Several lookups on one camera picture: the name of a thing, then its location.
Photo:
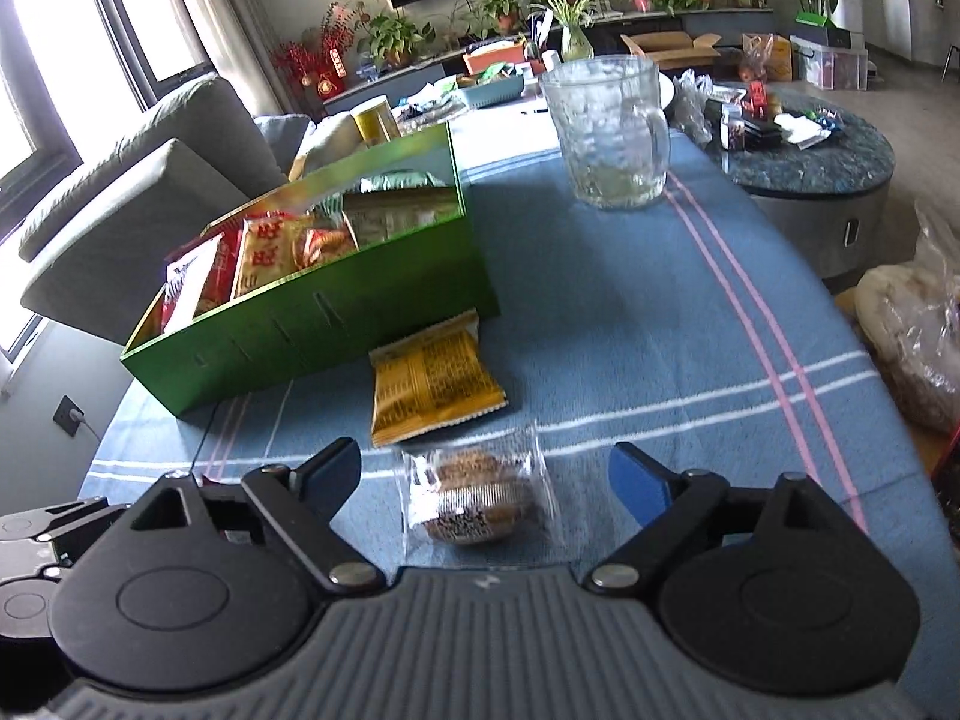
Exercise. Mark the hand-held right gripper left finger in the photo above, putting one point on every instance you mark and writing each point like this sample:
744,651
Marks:
330,476

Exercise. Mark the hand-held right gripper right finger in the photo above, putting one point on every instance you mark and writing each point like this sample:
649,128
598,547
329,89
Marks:
639,484

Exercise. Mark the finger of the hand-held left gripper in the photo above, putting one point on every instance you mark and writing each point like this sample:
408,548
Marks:
67,519

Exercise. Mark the green cardboard box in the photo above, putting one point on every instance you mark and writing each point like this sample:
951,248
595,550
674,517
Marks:
300,345

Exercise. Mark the clear cake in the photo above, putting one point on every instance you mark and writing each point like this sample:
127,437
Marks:
465,495

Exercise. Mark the red and yellow snack packet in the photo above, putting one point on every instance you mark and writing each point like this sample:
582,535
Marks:
266,255

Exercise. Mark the red and white snack packet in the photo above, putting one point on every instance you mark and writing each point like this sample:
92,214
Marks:
191,277

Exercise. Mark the beige snack packet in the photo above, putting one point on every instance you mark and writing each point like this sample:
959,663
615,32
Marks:
397,221

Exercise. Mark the light green snack packet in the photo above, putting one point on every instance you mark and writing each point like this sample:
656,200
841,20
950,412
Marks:
397,181

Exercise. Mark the blue striped tablecloth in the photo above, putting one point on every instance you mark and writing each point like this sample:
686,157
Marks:
637,352

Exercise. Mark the clear plastic bag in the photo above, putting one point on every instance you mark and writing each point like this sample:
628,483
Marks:
915,330

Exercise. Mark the white cushion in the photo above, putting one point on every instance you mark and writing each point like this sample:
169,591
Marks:
326,146

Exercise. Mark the glass mug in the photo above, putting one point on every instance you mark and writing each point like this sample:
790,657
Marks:
600,150

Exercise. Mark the grey sofa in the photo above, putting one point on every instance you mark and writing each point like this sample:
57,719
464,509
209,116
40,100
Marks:
150,187

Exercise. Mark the dark round table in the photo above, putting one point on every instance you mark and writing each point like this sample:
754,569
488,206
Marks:
810,172

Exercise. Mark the gold can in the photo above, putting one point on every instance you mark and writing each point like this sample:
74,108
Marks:
375,124

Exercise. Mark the red decorated plant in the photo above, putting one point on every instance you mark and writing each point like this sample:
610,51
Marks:
315,60

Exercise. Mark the blue tray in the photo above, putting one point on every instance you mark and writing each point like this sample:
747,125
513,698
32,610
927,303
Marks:
491,90

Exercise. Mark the open cardboard box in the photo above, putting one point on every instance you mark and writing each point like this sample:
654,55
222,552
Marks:
667,52

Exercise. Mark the spider plant in glass vase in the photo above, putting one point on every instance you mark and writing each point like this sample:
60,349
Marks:
574,41

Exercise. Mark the orange box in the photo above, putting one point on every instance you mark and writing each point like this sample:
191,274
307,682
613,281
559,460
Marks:
495,60

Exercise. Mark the clear storage bin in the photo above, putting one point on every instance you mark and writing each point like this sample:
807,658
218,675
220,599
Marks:
829,60

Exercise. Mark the window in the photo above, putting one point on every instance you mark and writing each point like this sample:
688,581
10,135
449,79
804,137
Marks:
52,52

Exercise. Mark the grey television cabinet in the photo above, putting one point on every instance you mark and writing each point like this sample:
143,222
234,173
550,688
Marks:
720,21

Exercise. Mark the row of potted plants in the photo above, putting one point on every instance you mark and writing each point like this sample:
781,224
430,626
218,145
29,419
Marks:
510,4

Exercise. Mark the wall socket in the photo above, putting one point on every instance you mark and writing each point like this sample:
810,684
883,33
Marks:
69,414

